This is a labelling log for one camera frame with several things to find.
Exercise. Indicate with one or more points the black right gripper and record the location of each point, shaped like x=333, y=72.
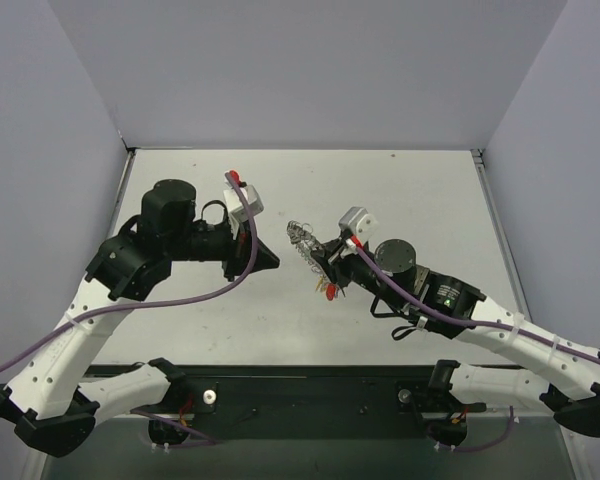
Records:
x=333, y=257

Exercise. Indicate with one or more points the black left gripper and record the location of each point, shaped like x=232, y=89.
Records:
x=238, y=257

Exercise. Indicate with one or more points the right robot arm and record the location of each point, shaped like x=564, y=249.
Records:
x=549, y=374

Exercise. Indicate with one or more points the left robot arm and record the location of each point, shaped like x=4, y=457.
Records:
x=51, y=406

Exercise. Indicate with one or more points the red key tag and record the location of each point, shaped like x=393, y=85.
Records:
x=331, y=292

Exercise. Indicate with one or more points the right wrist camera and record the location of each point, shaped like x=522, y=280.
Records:
x=359, y=222

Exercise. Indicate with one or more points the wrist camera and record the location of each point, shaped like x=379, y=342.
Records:
x=235, y=207
x=359, y=222

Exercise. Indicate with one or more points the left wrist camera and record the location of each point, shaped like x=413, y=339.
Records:
x=235, y=207

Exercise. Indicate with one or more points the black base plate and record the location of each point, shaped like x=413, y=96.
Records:
x=310, y=402

